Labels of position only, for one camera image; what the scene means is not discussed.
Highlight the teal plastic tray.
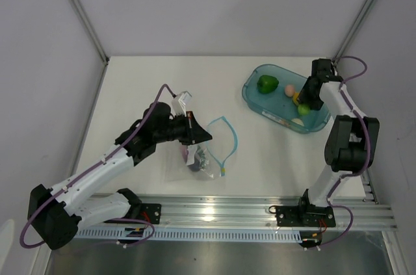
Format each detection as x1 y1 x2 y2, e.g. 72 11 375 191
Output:
242 64 330 134

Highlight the clear zip bag teal zipper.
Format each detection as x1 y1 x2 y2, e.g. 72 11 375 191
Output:
165 116 239 182

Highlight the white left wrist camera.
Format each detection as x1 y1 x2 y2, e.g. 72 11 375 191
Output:
171 91 192 116

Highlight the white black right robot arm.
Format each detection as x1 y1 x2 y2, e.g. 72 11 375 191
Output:
296 59 380 226

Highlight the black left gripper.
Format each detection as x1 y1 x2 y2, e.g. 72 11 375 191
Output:
154 111 212 146

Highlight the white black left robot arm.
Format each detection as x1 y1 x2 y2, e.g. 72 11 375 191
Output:
25 101 213 250

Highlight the green toy bell pepper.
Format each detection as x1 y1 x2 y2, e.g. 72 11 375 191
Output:
257 75 280 94

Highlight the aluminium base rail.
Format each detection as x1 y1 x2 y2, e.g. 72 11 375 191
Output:
139 195 398 231

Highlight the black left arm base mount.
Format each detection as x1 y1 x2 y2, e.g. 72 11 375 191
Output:
117 188 162 224

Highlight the yellow toy lemon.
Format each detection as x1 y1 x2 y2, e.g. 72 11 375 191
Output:
292 92 299 106

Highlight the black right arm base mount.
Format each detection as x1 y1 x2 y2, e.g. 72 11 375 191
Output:
268 205 336 228

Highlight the white slotted cable duct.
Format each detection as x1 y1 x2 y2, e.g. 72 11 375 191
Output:
75 226 302 243

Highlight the purple toy eggplant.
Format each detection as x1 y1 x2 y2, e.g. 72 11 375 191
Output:
181 145 202 172

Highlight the pink toy egg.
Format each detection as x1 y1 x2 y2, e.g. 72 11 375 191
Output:
284 85 296 98

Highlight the green toy lime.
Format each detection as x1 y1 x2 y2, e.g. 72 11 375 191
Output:
297 104 311 116

